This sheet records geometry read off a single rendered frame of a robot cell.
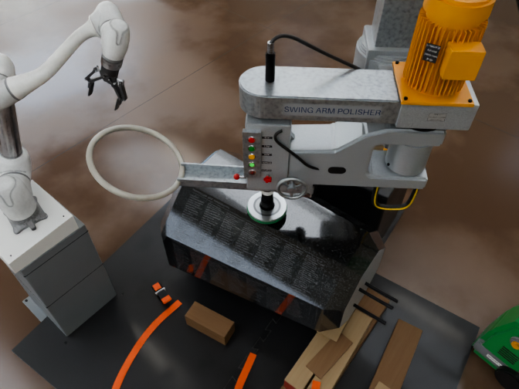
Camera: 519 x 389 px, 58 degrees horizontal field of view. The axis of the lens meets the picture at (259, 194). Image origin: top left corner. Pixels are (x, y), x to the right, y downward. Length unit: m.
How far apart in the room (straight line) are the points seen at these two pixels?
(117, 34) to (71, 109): 2.97
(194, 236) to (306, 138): 0.96
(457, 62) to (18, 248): 2.19
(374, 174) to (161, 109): 2.85
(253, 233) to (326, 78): 0.98
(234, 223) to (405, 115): 1.14
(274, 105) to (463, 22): 0.74
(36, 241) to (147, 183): 1.54
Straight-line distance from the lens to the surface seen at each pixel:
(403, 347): 3.16
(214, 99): 4.75
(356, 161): 2.18
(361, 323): 3.04
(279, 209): 2.54
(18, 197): 2.60
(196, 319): 3.08
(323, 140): 2.18
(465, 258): 3.76
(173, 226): 2.83
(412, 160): 2.23
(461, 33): 1.85
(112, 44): 2.05
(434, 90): 1.97
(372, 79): 2.06
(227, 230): 2.65
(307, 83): 2.00
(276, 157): 2.14
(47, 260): 2.79
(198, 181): 2.38
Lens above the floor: 2.87
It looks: 49 degrees down
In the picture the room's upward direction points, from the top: straight up
